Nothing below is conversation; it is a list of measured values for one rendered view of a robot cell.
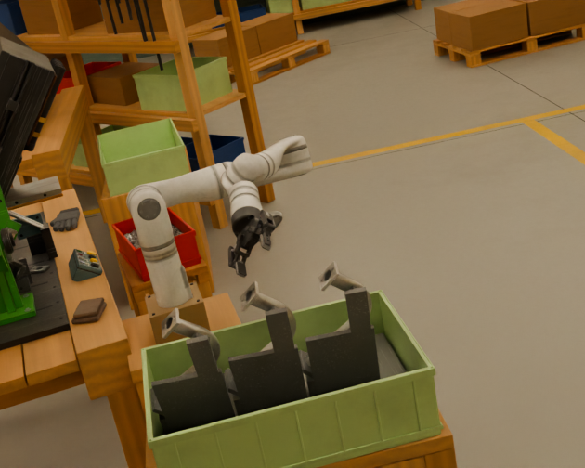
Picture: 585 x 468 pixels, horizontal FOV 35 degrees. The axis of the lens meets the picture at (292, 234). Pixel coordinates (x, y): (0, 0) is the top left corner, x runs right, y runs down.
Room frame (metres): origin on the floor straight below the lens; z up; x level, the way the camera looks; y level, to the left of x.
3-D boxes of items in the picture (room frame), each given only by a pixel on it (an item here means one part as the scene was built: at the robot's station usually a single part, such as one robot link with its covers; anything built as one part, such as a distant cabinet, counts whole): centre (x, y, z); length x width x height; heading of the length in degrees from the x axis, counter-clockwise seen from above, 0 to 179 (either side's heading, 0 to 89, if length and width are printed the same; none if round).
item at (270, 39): (9.62, -0.05, 0.22); 1.20 x 0.80 x 0.44; 134
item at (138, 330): (2.30, 0.35, 0.83); 0.32 x 0.32 x 0.04; 10
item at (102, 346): (2.92, 0.73, 0.82); 1.50 x 0.14 x 0.15; 14
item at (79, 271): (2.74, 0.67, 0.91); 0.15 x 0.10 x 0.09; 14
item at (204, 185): (2.34, 0.28, 1.23); 0.27 x 0.10 x 0.09; 104
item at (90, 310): (2.40, 0.61, 0.91); 0.10 x 0.08 x 0.03; 173
